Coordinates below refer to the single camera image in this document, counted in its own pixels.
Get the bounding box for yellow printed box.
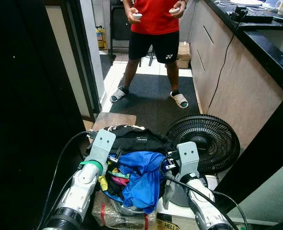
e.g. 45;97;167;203
155;218;181;230

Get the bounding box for black power strip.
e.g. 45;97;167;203
229;7;274;24

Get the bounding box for pink and green cloth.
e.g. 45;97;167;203
110;172;131;188

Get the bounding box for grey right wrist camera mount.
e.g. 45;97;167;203
176;141;200;176

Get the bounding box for black floor fan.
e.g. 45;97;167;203
166;114;241;176

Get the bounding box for beige door with dark frame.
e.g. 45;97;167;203
44;0;102;121

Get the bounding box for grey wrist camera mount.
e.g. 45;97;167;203
87;128;117;164
176;141;200;176

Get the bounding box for yellow bottle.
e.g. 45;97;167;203
95;26;107;50

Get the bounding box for wooden kitchen cabinet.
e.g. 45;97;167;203
188;0;283;155

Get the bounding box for yellow cloth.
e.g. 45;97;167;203
99;174;109;192

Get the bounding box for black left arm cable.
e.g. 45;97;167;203
36;130;92;230

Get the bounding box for person's right hand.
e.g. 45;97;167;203
130;8;143;21

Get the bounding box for black garment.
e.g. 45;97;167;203
90;125;174;155

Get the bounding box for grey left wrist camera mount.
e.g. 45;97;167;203
87;128;117;164

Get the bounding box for thin black hanging cable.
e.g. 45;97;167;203
206;18;239;114

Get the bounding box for clear plastic wrapped package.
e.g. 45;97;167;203
91;191;157;230

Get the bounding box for black kitchen counter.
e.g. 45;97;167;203
203;0;283;92

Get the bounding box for blue garment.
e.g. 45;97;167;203
105;151;169;214

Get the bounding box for person's left hand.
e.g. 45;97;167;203
170;2;187;19

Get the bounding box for dark floor mat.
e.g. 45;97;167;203
107;73;200;131

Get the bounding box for brown cardboard box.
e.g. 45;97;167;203
176;42;193;69

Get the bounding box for person in red shirt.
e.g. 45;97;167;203
109;0;190;110

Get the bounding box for white plate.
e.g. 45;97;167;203
230;0;265;7

